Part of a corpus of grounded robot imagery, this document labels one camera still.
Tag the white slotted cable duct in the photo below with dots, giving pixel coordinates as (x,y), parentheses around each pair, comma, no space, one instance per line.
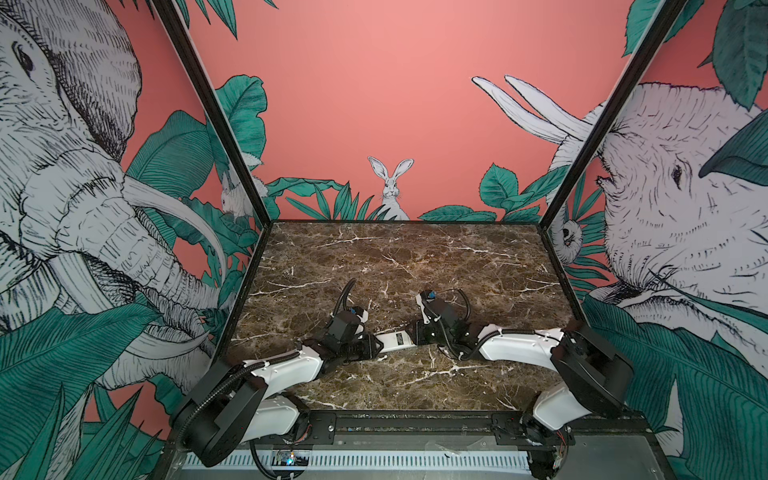
(515,462)

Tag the black corner frame post left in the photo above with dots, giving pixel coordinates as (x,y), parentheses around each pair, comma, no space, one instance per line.
(169,16)

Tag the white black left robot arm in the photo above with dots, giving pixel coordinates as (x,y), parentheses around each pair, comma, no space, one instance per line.
(224,408)

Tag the black corner frame post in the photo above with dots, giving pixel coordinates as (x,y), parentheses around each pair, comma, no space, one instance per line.
(660,24)
(169,16)

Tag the black corner frame post right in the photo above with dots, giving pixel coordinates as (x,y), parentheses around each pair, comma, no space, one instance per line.
(660,24)

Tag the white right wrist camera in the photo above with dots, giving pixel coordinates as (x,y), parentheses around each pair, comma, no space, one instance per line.
(423,300)

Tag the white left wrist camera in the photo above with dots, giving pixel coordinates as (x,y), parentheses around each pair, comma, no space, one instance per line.
(362,316)

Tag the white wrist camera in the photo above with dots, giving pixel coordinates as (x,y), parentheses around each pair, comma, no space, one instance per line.
(362,316)
(423,300)

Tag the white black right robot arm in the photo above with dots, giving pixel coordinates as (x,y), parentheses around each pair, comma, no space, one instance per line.
(594,374)

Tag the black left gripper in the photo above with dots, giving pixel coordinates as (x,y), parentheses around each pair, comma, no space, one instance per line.
(369,351)

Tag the white remote control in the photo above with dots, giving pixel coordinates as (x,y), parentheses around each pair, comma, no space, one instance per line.
(395,341)

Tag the black front mounting rail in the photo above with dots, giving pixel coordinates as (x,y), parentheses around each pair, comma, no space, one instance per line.
(390,426)

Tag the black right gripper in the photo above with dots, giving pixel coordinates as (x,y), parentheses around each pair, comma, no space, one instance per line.
(418,331)

